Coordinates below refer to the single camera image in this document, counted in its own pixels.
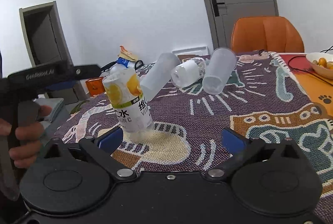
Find vitamin C drink bottle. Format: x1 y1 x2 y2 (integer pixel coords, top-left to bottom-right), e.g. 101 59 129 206
102 58 155 142

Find tall frosted cup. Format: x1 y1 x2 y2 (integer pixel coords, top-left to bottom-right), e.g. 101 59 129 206
140 53 180 102

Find frosted cup right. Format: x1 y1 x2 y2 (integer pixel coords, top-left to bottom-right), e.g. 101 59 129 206
202 47 237 95

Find person's left hand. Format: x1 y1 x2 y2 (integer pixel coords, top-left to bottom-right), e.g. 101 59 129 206
1 106 52 169

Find black storage rack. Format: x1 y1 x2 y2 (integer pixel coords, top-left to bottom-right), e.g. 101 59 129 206
101 57 144 72

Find patterned woven tablecloth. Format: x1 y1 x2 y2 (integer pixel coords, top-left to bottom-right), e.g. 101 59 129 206
53 50 333 223

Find clear bottle white label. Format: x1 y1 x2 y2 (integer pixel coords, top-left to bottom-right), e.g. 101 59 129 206
171 57 207 88

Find white bowl of oranges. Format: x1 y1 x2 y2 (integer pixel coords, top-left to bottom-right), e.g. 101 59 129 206
305 53 333 79

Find orange chair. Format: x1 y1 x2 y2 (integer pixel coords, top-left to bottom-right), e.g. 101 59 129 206
231 16 305 53

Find black cable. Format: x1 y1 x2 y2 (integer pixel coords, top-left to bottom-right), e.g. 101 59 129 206
287 49 333 89

